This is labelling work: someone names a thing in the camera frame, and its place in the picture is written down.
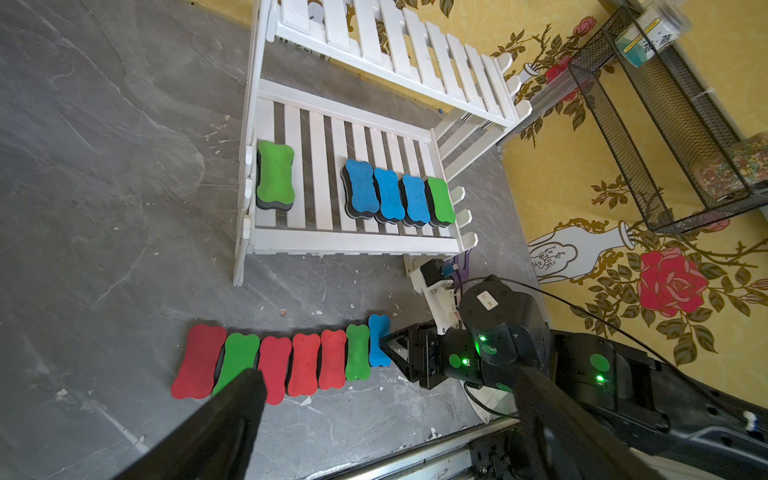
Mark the blue eraser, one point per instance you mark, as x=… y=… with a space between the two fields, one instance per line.
x=414 y=200
x=391 y=209
x=379 y=327
x=361 y=198

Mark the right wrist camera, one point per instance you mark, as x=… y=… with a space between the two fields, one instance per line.
x=438 y=281

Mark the white wooden two-tier shelf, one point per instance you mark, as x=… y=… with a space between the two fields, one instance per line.
x=393 y=44

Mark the black wire wall basket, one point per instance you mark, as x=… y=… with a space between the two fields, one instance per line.
x=689 y=122

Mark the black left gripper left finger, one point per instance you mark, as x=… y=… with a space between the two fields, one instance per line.
x=216 y=442

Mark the green eraser shelf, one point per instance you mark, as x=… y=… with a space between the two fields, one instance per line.
x=358 y=343
x=439 y=202
x=240 y=353
x=275 y=176

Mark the purple garden fork pink handle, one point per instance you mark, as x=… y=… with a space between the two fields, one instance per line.
x=461 y=266

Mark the green eraser top shelf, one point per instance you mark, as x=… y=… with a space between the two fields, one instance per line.
x=358 y=343
x=240 y=353

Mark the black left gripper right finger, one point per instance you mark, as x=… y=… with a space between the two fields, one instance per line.
x=563 y=441

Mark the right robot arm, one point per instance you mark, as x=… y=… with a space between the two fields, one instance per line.
x=646 y=403

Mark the red eraser top shelf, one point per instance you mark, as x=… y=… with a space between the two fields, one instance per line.
x=196 y=375
x=333 y=360

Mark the jar with patterned label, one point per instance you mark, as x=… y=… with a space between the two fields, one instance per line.
x=659 y=26

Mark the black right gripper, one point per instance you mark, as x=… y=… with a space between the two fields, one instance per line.
x=503 y=330

